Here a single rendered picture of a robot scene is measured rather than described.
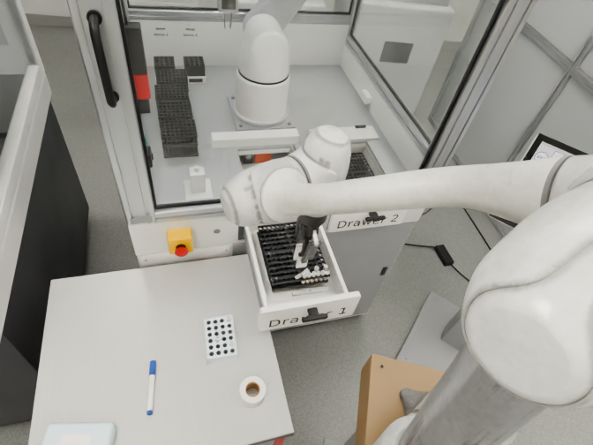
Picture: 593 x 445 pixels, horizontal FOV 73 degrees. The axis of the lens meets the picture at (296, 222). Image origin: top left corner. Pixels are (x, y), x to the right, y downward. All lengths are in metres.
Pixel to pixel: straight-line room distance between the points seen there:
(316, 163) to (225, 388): 0.67
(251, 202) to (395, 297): 1.73
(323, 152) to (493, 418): 0.52
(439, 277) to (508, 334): 2.23
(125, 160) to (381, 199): 0.68
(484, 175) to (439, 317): 1.81
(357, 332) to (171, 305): 1.16
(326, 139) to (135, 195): 0.59
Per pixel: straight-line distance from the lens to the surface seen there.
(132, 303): 1.33
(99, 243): 2.50
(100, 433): 1.16
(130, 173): 1.12
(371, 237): 1.58
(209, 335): 1.24
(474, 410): 0.54
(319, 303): 1.13
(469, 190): 0.61
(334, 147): 0.80
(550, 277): 0.34
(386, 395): 1.14
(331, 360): 2.09
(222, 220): 1.28
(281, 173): 0.73
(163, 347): 1.25
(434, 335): 2.29
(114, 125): 1.03
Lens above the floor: 1.89
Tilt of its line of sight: 48 degrees down
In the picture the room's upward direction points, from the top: 12 degrees clockwise
